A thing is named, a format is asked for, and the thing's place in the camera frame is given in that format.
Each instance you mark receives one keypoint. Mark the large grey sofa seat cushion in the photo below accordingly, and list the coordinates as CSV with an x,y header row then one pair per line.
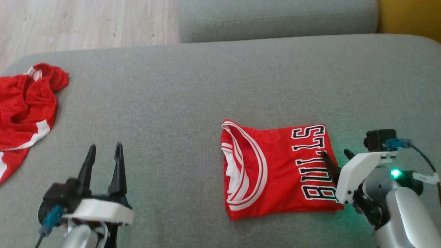
x,y
155,103

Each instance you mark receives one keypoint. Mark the red Bulls basketball jersey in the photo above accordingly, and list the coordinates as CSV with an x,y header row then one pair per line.
x,y
275,172

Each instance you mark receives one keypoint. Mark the grey stitched sofa cushion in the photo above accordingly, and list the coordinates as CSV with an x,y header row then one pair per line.
x,y
275,17

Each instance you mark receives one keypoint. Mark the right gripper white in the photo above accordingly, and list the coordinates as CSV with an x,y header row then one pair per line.
x,y
351,175

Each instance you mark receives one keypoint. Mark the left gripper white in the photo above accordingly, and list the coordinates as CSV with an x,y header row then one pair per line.
x,y
103,210

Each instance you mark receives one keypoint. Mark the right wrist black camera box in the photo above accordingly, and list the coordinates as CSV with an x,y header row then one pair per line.
x,y
379,140

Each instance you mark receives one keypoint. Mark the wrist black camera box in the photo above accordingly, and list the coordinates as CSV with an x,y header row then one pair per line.
x,y
379,140
60,196

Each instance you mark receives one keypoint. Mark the red mesh garment white band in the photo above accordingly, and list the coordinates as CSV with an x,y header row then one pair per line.
x,y
24,103

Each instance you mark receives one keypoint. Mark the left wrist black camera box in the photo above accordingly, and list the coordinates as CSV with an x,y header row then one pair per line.
x,y
60,196

